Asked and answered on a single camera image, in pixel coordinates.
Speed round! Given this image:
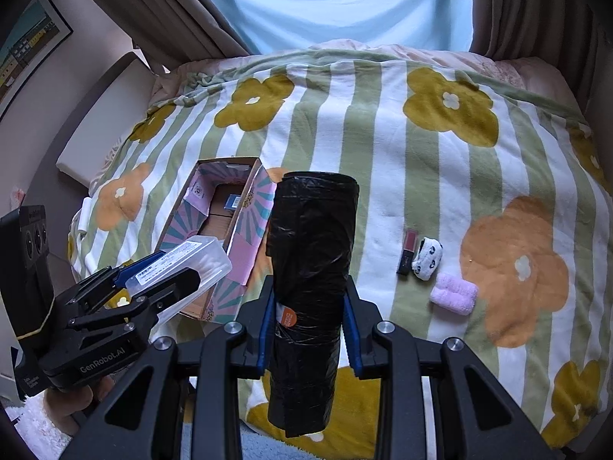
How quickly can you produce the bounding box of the clear cotton swab box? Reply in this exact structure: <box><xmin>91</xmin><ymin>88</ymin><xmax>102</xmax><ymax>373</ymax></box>
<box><xmin>125</xmin><ymin>236</ymin><xmax>232</xmax><ymax>323</ymax></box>

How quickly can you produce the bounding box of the pink towel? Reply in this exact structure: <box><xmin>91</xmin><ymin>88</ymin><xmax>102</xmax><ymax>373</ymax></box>
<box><xmin>430</xmin><ymin>273</ymin><xmax>479</xmax><ymax>316</ymax></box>

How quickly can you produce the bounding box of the red black lipstick tube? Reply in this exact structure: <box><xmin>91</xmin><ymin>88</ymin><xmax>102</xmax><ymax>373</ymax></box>
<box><xmin>397</xmin><ymin>228</ymin><xmax>419</xmax><ymax>276</ymax></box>

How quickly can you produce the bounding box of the black garbage bag roll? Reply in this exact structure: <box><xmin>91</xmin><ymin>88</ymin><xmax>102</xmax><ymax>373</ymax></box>
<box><xmin>267</xmin><ymin>171</ymin><xmax>359</xmax><ymax>438</ymax></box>

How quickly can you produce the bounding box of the person's left hand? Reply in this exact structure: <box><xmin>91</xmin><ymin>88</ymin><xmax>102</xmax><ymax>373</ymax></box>
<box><xmin>44</xmin><ymin>376</ymin><xmax>114</xmax><ymax>436</ymax></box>

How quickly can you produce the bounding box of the small white blue cube box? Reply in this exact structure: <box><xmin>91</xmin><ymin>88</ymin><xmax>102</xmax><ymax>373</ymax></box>
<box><xmin>223</xmin><ymin>194</ymin><xmax>241</xmax><ymax>212</ymax></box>

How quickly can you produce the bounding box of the open cardboard box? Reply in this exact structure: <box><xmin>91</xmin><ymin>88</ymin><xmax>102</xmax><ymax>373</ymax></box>
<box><xmin>156</xmin><ymin>157</ymin><xmax>275</xmax><ymax>324</ymax></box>

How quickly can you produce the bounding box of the white bed headboard cushion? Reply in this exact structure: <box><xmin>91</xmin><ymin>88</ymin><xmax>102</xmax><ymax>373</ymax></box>
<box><xmin>56</xmin><ymin>52</ymin><xmax>155</xmax><ymax>187</ymax></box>

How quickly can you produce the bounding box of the green striped floral blanket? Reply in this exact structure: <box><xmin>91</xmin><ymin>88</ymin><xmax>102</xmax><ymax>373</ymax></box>
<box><xmin>67</xmin><ymin>46</ymin><xmax>612</xmax><ymax>450</ymax></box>

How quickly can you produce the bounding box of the brown curtain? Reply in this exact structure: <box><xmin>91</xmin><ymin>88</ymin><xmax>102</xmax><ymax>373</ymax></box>
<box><xmin>93</xmin><ymin>0</ymin><xmax>249</xmax><ymax>70</ymax></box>

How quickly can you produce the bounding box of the light blue sheer curtain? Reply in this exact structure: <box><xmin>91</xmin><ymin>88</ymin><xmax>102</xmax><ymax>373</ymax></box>
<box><xmin>212</xmin><ymin>0</ymin><xmax>474</xmax><ymax>53</ymax></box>

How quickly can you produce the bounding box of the framed wall picture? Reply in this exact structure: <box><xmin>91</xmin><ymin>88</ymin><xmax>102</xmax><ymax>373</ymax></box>
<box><xmin>0</xmin><ymin>0</ymin><xmax>73</xmax><ymax>117</ymax></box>

